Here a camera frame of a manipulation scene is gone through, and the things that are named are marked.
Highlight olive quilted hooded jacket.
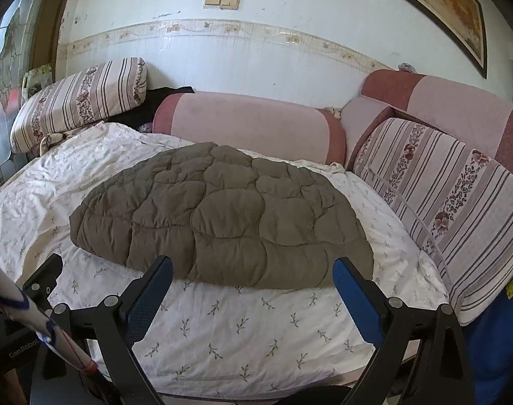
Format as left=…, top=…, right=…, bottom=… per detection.
left=70, top=143, right=374, bottom=290

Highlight blue fabric item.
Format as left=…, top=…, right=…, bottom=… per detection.
left=463, top=276, right=513, bottom=404

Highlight large striped floral cushion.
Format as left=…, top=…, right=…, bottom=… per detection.
left=353, top=118, right=513, bottom=325

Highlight small striped floral pillow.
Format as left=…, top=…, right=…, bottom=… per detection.
left=9, top=58, right=147, bottom=154

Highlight black garment behind pillows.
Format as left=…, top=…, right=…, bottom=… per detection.
left=106, top=86, right=195, bottom=133

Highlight upper pink red cushion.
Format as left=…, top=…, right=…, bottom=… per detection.
left=361, top=70, right=513, bottom=174

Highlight stained glass door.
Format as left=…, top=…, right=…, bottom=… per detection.
left=0, top=0, right=43, bottom=186

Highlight pink red-edged square cushion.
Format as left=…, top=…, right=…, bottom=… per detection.
left=341, top=95, right=395, bottom=170

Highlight pink bolster with red ends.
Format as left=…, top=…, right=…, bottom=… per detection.
left=152, top=92, right=347, bottom=165

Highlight white blue-marked cable sleeve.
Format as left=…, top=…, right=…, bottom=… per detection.
left=0, top=252, right=99, bottom=374

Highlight beige wall switch plates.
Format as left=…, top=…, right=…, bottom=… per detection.
left=204, top=0, right=241, bottom=10

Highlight framed wall painting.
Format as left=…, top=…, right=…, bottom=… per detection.
left=348, top=0, right=489, bottom=79

